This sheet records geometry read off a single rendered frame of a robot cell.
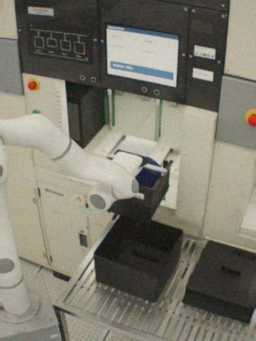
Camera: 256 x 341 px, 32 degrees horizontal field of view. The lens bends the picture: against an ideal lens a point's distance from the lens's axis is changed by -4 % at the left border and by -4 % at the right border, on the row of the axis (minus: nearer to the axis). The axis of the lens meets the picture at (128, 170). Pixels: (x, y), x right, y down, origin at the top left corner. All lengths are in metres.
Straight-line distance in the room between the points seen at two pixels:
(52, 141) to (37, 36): 0.69
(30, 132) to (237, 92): 0.75
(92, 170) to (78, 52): 0.58
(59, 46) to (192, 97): 0.58
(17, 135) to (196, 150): 0.74
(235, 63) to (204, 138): 0.32
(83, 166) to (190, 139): 0.50
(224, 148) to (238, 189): 0.20
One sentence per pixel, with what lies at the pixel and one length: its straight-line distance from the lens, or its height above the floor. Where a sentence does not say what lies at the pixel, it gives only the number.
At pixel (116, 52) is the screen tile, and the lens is 1.76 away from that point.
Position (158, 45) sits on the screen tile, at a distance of 1.68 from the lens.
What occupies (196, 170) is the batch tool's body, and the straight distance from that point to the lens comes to 1.83.
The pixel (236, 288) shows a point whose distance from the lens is 1.81.
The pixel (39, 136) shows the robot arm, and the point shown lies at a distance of 1.32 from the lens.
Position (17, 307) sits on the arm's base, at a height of 0.82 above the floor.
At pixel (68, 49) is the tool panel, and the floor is 1.55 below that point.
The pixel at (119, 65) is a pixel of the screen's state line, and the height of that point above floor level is 1.51.
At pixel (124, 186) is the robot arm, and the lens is 1.47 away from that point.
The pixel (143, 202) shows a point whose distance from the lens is 1.75.
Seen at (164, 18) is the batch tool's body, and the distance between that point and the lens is 1.64.
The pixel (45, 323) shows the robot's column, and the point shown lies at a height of 0.76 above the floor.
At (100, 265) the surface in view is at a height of 0.88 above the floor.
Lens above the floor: 2.27
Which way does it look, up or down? 38 degrees down
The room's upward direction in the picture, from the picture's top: straight up
